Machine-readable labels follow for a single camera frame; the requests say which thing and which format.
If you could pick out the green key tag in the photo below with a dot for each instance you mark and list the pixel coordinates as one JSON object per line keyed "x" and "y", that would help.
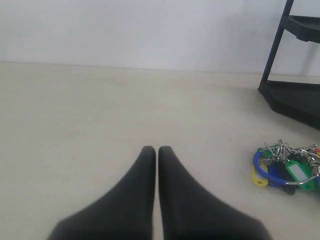
{"x": 300, "y": 172}

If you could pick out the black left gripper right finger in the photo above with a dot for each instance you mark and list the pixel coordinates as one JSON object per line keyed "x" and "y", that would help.
{"x": 190, "y": 212}

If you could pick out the key ring with coloured tags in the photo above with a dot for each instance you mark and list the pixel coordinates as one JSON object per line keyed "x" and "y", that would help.
{"x": 283, "y": 152}

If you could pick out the yellow key tag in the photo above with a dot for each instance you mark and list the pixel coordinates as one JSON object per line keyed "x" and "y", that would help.
{"x": 257, "y": 179}

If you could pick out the blue key tag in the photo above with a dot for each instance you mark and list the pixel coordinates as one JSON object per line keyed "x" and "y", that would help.
{"x": 274, "y": 171}

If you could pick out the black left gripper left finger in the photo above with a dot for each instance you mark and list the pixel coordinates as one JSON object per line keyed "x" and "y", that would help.
{"x": 124, "y": 213}

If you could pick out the black two-tier corner shelf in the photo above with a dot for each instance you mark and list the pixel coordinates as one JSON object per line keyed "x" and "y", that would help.
{"x": 296, "y": 100}

